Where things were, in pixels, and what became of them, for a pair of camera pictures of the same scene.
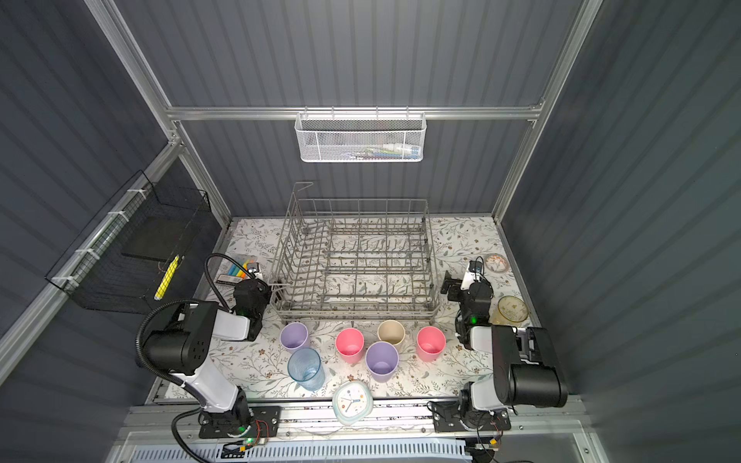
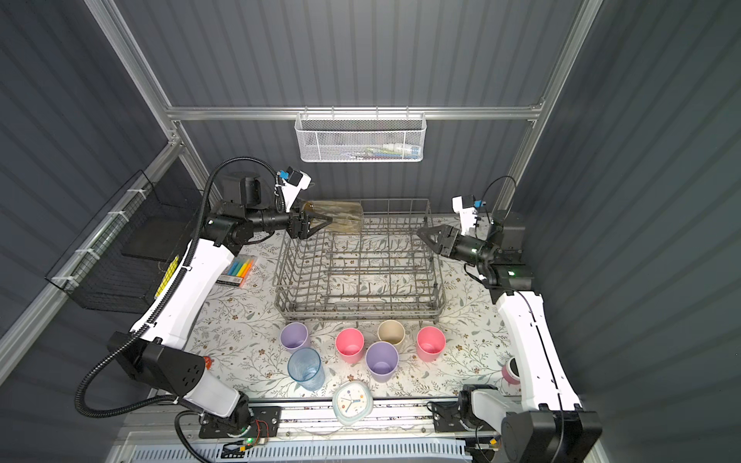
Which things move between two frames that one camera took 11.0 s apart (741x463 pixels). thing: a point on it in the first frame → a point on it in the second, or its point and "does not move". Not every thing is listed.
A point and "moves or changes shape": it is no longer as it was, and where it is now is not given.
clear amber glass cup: x=512 y=311 moves or changes shape
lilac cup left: x=293 y=336 does not move
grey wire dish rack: x=355 y=260 does not move
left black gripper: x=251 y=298 → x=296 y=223
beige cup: x=391 y=331 does not move
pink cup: x=430 y=341 does not move
